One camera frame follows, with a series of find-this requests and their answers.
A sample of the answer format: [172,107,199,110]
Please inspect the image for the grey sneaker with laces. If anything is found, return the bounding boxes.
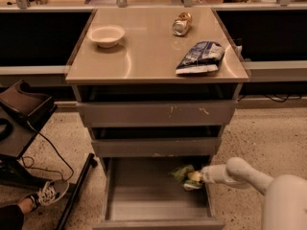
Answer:
[27,179,69,211]

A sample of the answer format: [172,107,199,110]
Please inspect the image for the black floor bar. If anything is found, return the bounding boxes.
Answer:
[55,153,98,230]

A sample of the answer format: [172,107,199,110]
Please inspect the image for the crushed metal can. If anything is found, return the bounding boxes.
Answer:
[172,12,193,36]

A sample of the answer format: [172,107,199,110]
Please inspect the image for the blue chip bag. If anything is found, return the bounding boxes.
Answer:
[176,41,225,75]

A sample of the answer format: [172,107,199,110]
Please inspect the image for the open bottom drawer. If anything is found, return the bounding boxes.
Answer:
[93,156,224,230]

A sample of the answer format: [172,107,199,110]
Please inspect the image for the black cable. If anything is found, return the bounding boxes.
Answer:
[20,120,75,183]

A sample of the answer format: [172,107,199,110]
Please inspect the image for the person's leg in black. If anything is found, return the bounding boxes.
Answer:
[0,197,35,230]

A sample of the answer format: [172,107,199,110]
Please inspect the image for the top drawer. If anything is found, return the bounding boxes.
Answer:
[77,100,237,127]

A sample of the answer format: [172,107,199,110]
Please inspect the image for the white bowl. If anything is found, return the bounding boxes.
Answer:
[87,25,125,48]

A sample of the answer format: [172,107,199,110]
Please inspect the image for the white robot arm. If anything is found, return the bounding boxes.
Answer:
[188,157,307,230]

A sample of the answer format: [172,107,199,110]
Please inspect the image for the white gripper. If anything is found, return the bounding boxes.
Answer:
[187,165,226,184]

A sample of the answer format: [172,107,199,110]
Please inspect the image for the middle drawer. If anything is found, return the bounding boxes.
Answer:
[92,126,222,157]

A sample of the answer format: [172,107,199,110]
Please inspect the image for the green jalapeno chip bag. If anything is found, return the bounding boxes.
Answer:
[170,165,202,191]

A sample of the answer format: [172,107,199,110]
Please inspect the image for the grey drawer cabinet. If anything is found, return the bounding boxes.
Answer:
[64,6,250,230]

